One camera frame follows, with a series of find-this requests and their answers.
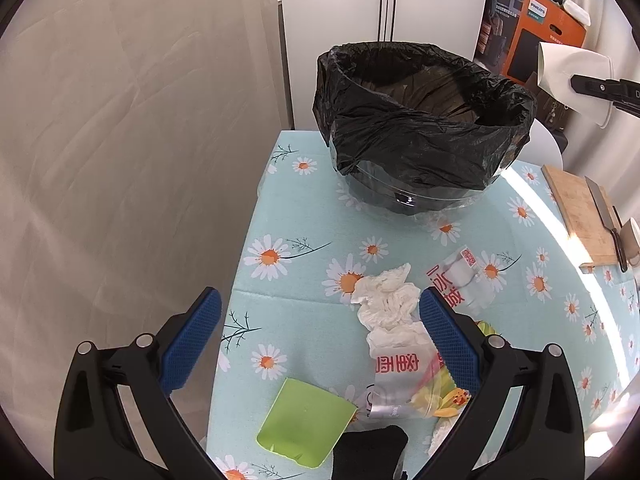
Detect daisy printed blue tablecloth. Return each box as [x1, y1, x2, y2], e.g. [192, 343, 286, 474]
[205, 130, 640, 480]

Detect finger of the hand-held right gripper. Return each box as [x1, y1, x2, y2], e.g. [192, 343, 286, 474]
[570, 74, 640, 116]

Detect white chair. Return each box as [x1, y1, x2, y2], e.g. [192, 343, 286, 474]
[520, 120, 566, 171]

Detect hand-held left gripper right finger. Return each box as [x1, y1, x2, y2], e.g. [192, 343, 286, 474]
[415, 286, 587, 480]

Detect white mug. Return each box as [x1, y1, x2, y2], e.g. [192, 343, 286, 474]
[619, 217, 640, 257]

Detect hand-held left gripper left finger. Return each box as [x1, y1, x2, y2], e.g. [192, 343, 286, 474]
[52, 286, 223, 480]

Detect white refrigerator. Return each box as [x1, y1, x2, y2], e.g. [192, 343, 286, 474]
[277, 0, 493, 131]

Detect trash bin with black bag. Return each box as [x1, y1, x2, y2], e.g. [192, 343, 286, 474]
[312, 41, 537, 216]

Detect yellow plastic wrapper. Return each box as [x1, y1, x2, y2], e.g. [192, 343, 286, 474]
[410, 360, 473, 418]

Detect kitchen knife black handle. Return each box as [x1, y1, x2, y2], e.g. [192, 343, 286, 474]
[584, 176, 628, 273]

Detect orange and black cardboard box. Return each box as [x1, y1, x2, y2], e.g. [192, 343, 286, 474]
[475, 0, 587, 86]

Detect white curtain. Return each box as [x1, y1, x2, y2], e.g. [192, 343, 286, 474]
[560, 105, 640, 226]

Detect clear plastic bag red print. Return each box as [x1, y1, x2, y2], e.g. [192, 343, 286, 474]
[425, 246, 493, 313]
[357, 321, 446, 418]

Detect wooden cutting board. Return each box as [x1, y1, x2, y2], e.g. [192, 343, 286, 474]
[541, 164, 623, 273]

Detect black fabric item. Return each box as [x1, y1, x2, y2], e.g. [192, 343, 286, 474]
[330, 425, 410, 480]

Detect white paper cup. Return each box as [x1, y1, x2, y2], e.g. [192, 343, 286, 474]
[536, 41, 617, 127]

